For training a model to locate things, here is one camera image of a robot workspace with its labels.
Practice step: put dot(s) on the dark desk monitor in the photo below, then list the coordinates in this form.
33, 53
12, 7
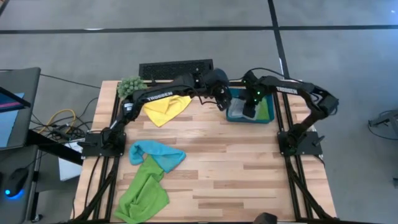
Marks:
18, 81

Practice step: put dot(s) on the grey microfiber towel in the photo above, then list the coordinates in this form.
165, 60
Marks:
236, 107

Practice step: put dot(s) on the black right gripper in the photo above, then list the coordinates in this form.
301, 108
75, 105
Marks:
250, 107

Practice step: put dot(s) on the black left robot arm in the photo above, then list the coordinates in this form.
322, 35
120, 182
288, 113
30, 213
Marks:
161, 95

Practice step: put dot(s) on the green microfiber towel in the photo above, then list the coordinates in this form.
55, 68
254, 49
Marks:
143, 193
264, 112

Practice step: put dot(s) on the dark rounded object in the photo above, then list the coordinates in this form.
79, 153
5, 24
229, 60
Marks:
265, 219

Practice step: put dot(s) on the dark grey desk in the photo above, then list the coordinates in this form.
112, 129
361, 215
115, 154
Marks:
15, 214

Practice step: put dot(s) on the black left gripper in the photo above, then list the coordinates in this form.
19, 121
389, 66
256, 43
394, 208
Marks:
222, 98

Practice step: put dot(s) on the grey floor stand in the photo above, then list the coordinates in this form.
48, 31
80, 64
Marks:
388, 119

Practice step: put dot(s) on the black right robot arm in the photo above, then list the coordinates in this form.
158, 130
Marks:
292, 88

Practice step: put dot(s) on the turquoise microfiber towel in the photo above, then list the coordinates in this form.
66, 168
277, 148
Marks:
164, 155

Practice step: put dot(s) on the yellow microfiber towel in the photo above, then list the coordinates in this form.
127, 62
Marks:
164, 110

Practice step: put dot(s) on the green artificial potted plant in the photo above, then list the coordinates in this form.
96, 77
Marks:
129, 85

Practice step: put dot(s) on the black desk beam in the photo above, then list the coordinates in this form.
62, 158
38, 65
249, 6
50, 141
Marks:
56, 149

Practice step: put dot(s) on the black aluminium table frame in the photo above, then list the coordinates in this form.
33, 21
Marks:
199, 83

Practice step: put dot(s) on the black perforated floor grille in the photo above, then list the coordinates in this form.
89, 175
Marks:
168, 68

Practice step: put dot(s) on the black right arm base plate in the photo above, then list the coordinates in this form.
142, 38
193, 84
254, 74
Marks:
311, 146

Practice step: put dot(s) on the black computer mouse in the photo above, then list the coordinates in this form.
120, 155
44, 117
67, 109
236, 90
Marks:
15, 183

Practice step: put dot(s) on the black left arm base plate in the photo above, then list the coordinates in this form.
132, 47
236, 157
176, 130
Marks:
90, 151

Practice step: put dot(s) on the white paper sheet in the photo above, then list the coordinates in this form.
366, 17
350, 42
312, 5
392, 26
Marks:
70, 169

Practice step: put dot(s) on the teal tray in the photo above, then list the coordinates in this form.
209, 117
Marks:
270, 119

